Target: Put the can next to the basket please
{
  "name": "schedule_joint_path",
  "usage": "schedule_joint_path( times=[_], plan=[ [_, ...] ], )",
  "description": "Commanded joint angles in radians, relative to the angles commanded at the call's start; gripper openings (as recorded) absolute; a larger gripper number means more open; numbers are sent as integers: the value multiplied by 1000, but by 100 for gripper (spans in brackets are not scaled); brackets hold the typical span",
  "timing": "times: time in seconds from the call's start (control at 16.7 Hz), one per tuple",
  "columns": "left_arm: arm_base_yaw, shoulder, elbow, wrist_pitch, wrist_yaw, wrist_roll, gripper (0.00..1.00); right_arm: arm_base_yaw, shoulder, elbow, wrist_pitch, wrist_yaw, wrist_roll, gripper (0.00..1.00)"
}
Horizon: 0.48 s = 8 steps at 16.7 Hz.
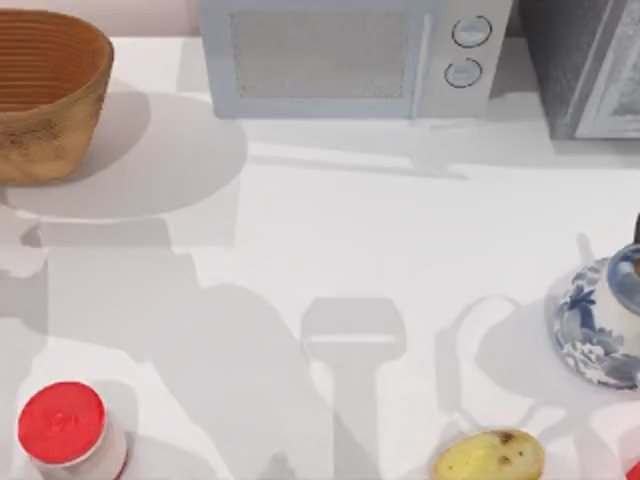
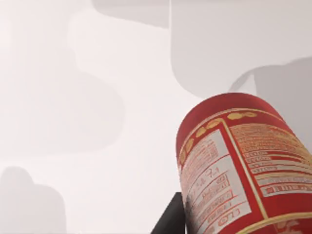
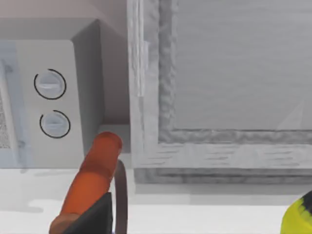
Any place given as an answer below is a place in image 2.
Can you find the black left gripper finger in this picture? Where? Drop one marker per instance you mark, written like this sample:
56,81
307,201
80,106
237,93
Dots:
171,218

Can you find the red and white can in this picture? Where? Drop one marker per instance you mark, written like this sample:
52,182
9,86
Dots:
243,158

